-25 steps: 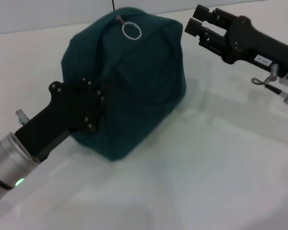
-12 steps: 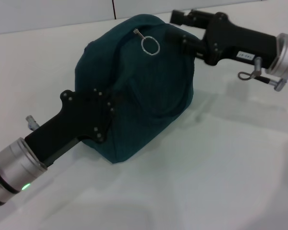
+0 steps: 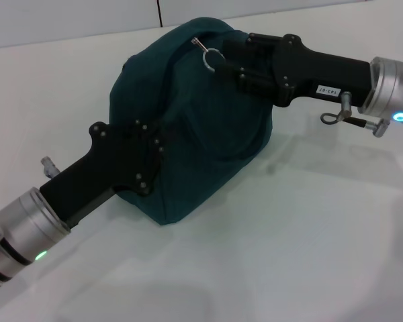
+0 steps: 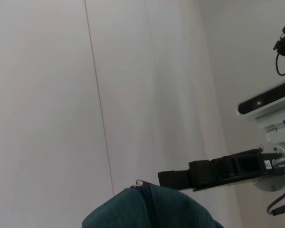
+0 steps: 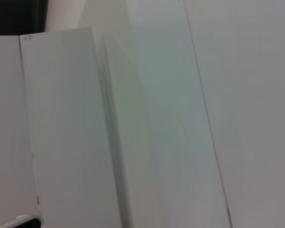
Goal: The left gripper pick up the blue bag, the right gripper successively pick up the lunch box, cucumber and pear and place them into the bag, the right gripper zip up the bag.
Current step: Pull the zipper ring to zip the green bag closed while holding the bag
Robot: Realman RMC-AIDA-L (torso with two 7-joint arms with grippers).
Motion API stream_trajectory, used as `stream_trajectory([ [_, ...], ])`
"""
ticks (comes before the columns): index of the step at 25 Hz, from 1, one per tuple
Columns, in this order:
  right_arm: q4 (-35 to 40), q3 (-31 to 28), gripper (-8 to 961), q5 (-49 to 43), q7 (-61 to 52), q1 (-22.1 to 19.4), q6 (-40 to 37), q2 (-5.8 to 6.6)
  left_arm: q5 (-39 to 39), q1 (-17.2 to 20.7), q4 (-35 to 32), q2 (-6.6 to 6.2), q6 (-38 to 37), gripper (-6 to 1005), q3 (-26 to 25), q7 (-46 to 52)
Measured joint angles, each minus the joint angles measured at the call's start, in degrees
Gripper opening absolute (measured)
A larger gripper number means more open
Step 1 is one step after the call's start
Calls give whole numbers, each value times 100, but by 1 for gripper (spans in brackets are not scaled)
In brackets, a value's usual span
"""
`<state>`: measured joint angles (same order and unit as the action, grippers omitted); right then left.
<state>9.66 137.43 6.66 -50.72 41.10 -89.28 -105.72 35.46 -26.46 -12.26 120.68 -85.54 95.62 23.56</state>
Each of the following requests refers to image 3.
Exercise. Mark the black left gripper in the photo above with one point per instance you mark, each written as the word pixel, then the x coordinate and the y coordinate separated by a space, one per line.
pixel 97 167

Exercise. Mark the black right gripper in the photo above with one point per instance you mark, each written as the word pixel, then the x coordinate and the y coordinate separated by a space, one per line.
pixel 315 73

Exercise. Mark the dark teal fabric lunch bag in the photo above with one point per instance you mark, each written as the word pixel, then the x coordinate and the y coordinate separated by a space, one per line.
pixel 205 134

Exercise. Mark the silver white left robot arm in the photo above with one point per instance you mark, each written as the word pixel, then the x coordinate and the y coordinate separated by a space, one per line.
pixel 23 228

